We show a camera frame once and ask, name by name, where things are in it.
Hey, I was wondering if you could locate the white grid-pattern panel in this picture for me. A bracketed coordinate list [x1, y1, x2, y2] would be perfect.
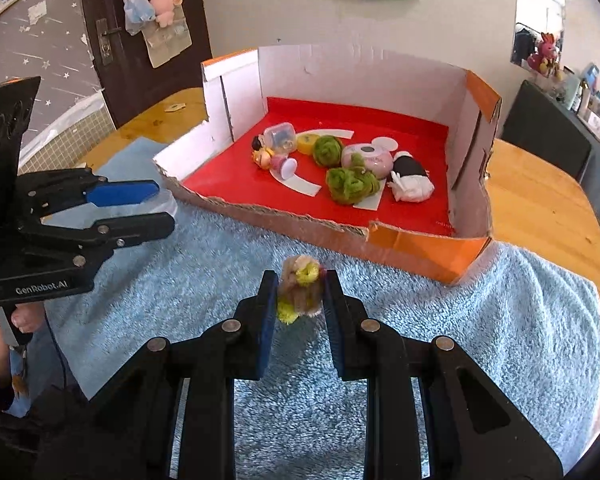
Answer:
[17, 92, 113, 166]

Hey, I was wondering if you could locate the small green chenille toy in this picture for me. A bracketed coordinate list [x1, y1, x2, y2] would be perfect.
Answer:
[312, 135, 346, 167]

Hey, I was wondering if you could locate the red printed paper liner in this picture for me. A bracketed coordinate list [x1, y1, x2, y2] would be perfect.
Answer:
[182, 96, 456, 237]

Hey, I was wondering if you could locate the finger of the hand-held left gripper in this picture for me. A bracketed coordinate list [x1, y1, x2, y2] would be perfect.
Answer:
[16, 211, 177, 260]
[16, 166, 162, 223]

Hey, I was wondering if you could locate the light blue plush cloth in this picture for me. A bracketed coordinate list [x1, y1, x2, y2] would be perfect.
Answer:
[123, 0, 156, 36]

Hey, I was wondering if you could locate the clear plastic case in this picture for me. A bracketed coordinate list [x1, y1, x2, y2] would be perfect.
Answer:
[262, 122, 298, 152]

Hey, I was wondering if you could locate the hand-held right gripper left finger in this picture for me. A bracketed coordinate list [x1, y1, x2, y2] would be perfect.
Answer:
[87, 269, 281, 480]

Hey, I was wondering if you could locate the orange cardboard box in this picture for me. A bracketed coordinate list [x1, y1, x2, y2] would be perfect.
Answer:
[152, 44, 503, 286]

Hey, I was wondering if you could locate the dark brown door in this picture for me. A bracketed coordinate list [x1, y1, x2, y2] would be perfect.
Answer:
[78, 0, 213, 131]

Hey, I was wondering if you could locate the blue fluffy towel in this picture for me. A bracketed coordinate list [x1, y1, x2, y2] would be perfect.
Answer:
[27, 137, 600, 480]

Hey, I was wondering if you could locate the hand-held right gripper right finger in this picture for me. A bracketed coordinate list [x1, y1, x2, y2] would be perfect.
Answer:
[322, 269, 566, 480]

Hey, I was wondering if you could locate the pink plush pig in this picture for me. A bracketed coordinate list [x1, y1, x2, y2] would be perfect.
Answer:
[147, 0, 177, 28]

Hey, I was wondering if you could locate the cloth-covered side table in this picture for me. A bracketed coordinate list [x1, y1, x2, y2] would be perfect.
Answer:
[500, 79, 600, 196]

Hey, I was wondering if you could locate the pink round device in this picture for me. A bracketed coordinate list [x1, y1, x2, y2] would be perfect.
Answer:
[341, 142, 395, 178]

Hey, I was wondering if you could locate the large green chenille toy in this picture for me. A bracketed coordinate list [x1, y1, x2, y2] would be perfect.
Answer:
[326, 165, 382, 206]

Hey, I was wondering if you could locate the blond girl figurine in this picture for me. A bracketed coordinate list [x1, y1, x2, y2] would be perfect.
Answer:
[252, 147, 299, 177]

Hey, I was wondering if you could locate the brown-haired small doll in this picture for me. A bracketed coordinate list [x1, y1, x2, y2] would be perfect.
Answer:
[278, 255, 326, 325]

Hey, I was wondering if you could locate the yellow bottle cap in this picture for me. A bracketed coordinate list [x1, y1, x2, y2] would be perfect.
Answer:
[296, 133, 323, 156]

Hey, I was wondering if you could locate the metal door handle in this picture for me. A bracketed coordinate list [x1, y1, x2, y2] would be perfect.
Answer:
[95, 17, 123, 66]

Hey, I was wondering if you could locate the pink rabbit plush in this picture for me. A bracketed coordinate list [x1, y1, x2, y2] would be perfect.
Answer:
[526, 32, 561, 77]

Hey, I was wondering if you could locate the wall mirror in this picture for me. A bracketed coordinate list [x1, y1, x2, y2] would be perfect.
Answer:
[510, 0, 566, 68]

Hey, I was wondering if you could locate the person's blue clothing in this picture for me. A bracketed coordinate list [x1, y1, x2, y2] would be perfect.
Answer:
[2, 347, 33, 416]

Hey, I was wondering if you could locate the black roll with white tissue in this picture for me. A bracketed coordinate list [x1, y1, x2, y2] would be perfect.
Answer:
[387, 152, 436, 203]

